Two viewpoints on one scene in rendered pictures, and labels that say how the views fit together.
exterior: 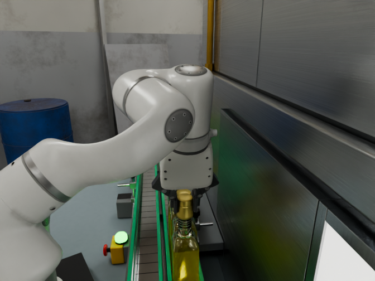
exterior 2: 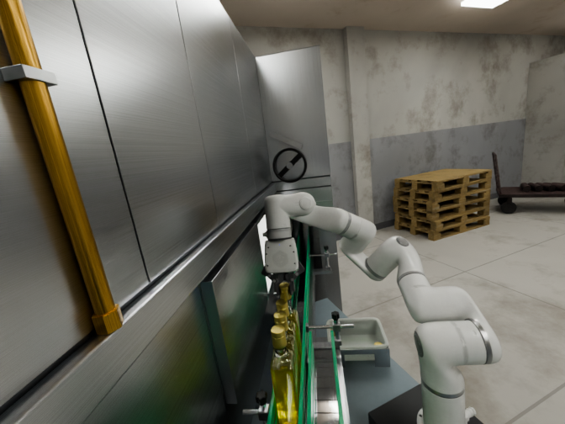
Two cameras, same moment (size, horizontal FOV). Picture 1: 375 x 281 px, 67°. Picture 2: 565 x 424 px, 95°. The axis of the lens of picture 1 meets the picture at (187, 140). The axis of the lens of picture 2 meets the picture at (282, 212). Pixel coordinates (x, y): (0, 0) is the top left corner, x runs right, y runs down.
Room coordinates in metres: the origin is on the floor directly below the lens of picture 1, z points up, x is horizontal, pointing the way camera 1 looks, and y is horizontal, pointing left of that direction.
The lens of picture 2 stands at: (1.21, 0.22, 1.58)
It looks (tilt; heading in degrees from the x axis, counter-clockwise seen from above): 13 degrees down; 195
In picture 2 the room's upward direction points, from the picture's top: 8 degrees counter-clockwise
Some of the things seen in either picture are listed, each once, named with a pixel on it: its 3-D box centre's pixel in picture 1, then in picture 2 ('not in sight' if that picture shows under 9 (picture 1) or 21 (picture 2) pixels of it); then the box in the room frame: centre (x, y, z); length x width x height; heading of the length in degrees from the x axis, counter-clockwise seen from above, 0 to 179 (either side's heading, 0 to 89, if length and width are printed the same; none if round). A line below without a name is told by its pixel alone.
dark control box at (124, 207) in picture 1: (126, 205); not in sight; (1.10, 0.27, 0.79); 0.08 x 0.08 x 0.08; 7
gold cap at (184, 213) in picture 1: (184, 206); (285, 291); (0.51, 0.01, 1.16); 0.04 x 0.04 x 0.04
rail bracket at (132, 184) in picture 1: (127, 187); not in sight; (0.99, 0.24, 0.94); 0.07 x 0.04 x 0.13; 97
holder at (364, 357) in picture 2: not in sight; (349, 342); (0.28, 0.17, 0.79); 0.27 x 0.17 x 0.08; 97
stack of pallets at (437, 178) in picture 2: not in sight; (439, 200); (-3.53, 1.65, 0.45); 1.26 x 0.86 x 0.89; 124
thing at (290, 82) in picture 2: not in sight; (298, 134); (-0.77, -0.12, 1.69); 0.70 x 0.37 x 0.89; 7
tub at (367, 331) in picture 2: not in sight; (356, 340); (0.28, 0.20, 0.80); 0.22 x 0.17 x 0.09; 97
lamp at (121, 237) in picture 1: (120, 237); not in sight; (0.82, 0.23, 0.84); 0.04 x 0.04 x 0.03
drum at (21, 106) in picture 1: (41, 149); not in sight; (2.64, 1.47, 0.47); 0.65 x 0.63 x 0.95; 36
